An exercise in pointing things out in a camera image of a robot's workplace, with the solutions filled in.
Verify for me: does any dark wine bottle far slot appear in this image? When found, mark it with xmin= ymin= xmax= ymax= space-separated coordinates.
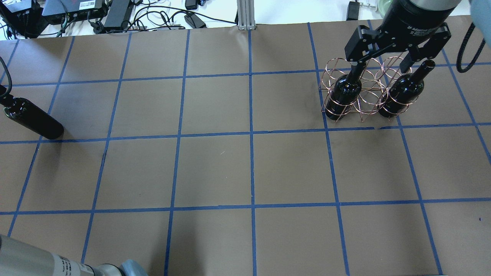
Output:
xmin=325 ymin=74 xmax=362 ymax=120

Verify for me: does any black braided cable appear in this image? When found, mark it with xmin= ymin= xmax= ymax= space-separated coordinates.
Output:
xmin=456 ymin=23 xmax=486 ymax=74

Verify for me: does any dark wine bottle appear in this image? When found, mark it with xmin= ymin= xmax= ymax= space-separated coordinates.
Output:
xmin=378 ymin=59 xmax=436 ymax=118
xmin=1 ymin=95 xmax=64 ymax=140

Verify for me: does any aluminium frame post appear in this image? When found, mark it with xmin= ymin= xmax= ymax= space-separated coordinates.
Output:
xmin=237 ymin=0 xmax=256 ymax=30

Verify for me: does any black power adapter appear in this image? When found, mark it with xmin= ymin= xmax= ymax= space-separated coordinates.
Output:
xmin=346 ymin=0 xmax=361 ymax=21

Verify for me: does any copper wire wine basket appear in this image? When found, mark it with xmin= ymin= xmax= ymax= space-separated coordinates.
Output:
xmin=319 ymin=56 xmax=419 ymax=122

